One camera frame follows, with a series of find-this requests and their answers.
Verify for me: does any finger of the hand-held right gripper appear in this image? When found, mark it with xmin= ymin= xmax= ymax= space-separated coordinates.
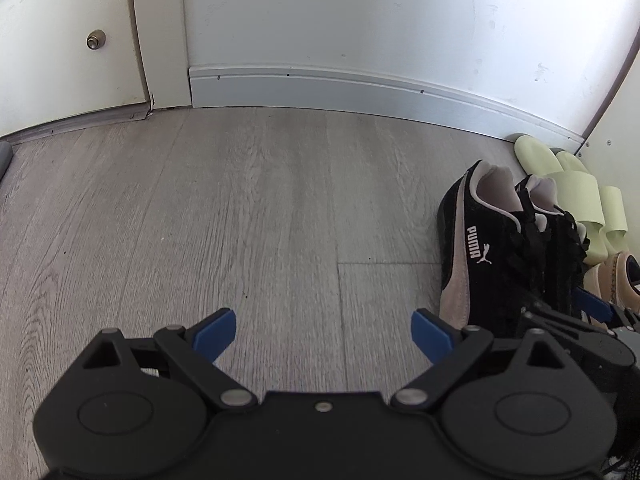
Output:
xmin=520 ymin=301 xmax=608 ymax=342
xmin=572 ymin=287 xmax=640 ymax=333

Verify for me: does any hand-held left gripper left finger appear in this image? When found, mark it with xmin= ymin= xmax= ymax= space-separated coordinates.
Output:
xmin=81 ymin=307 xmax=260 ymax=414

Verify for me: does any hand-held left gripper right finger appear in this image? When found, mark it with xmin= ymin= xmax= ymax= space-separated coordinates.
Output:
xmin=390 ymin=308 xmax=567 ymax=411

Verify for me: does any tan and white sneaker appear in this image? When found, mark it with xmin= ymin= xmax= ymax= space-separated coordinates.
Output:
xmin=582 ymin=250 xmax=640 ymax=326

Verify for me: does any black suede sneaker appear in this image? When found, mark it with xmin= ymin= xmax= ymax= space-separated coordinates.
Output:
xmin=436 ymin=159 xmax=531 ymax=338
xmin=514 ymin=174 xmax=590 ymax=313

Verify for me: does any pale green slide sandal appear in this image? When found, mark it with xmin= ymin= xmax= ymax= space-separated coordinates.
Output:
xmin=555 ymin=150 xmax=628 ymax=261
xmin=514 ymin=134 xmax=608 ymax=266

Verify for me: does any grey slide sandal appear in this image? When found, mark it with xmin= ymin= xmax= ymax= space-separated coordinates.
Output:
xmin=0 ymin=141 xmax=15 ymax=183

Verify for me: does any white panel with screws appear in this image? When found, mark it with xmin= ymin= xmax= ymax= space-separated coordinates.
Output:
xmin=572 ymin=30 xmax=640 ymax=201

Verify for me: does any white baseboard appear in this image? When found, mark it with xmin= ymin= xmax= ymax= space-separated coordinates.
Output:
xmin=188 ymin=64 xmax=587 ymax=145

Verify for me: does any white panelled door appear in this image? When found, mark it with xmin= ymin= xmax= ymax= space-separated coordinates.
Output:
xmin=0 ymin=0 xmax=151 ymax=138

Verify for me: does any white door frame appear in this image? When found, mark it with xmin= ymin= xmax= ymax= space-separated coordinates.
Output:
xmin=131 ymin=0 xmax=193 ymax=110

